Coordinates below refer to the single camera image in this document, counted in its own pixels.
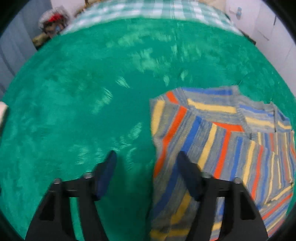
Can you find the blue wall fixture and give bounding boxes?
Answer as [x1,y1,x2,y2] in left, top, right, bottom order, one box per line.
[230,6,243,19]

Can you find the beige folded garment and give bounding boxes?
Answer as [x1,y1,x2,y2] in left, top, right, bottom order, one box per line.
[0,101,9,130]

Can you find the green checked bed sheet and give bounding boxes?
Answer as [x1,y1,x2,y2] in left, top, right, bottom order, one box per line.
[60,0,244,36]

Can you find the wrapped red flower bundle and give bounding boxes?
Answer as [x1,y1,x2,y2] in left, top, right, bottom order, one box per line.
[38,8,70,38]

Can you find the yellow patterned item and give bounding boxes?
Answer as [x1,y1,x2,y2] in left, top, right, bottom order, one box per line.
[32,32,50,48]

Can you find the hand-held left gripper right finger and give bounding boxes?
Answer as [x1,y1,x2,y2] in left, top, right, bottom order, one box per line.
[177,151,270,241]

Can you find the grey curtain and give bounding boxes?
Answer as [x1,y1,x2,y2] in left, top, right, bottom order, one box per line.
[0,0,53,93]

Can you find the white wardrobe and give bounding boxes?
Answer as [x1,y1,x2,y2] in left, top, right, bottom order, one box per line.
[252,0,296,87]

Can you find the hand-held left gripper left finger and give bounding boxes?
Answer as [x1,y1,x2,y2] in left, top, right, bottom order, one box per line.
[25,150,118,241]

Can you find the striped knit sweater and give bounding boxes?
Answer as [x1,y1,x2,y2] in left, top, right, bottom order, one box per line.
[148,85,296,241]

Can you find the green velvet blanket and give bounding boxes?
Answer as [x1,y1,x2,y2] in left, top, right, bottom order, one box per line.
[0,17,296,241]

